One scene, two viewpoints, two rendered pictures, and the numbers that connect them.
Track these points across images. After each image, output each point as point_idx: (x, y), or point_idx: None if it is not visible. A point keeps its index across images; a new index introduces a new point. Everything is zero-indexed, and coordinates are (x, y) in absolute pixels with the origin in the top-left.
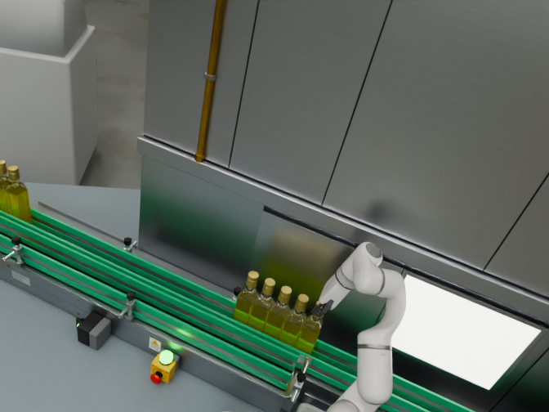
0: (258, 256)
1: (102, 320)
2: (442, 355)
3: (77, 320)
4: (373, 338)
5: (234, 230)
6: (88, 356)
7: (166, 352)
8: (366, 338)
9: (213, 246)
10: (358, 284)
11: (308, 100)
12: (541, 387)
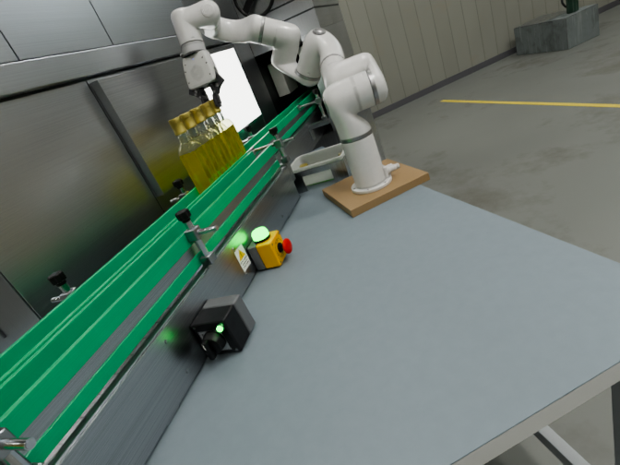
0: (141, 144)
1: (208, 305)
2: (242, 112)
3: (207, 343)
4: (257, 15)
5: (99, 148)
6: (266, 327)
7: (256, 230)
8: (256, 18)
9: (107, 196)
10: (213, 8)
11: None
12: (258, 94)
